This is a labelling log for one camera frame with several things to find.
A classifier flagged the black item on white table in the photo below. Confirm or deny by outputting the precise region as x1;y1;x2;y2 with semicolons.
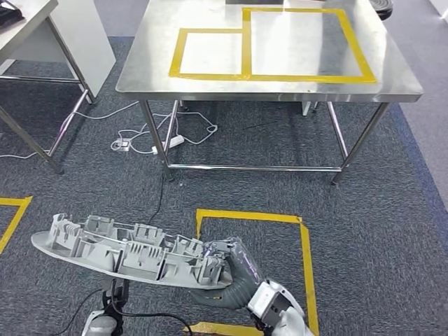
0;1;24;29

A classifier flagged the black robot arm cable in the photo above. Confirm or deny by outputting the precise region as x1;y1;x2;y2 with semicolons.
111;283;193;336

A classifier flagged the black round stool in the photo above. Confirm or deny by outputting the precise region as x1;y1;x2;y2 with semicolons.
369;0;394;21

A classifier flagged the white floor cable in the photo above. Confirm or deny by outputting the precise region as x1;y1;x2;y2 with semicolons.
0;149;51;160
72;101;218;156

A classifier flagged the thin black floor cable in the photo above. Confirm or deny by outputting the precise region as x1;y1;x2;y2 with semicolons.
52;288;103;336
147;169;166;226

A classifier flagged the grey plastic wheel cover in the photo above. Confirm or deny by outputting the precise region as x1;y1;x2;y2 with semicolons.
31;213;234;291

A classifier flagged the stainless steel workbench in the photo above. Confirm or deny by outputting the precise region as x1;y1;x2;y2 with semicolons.
115;0;424;186

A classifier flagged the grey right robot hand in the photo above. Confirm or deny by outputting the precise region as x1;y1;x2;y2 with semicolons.
203;237;265;288

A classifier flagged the yellow floor tape frame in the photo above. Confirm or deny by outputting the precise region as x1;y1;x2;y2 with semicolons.
183;209;320;336
0;195;32;255

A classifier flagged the small yellow tape rectangle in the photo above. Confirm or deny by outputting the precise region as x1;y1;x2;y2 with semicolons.
168;27;252;81

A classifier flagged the large yellow tape rectangle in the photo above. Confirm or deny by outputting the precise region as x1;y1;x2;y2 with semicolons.
241;6;378;85

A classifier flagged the white table with steel legs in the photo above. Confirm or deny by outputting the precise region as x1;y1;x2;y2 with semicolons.
0;0;117;175

